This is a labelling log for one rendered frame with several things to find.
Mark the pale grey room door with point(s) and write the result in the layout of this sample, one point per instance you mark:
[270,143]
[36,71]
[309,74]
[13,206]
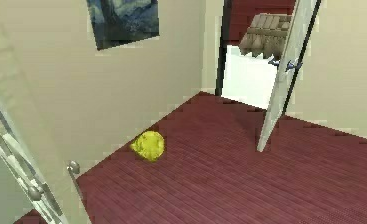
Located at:
[284,76]

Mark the blue framed wall picture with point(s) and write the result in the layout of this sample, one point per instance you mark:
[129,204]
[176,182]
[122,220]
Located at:
[124,20]

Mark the pale grey mirrored door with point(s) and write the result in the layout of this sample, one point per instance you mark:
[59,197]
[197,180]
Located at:
[21,166]

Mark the round silver door knob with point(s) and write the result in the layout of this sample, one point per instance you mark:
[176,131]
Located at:
[35,192]
[73,166]

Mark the yellow ball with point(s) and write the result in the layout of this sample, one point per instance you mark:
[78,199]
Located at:
[148,146]

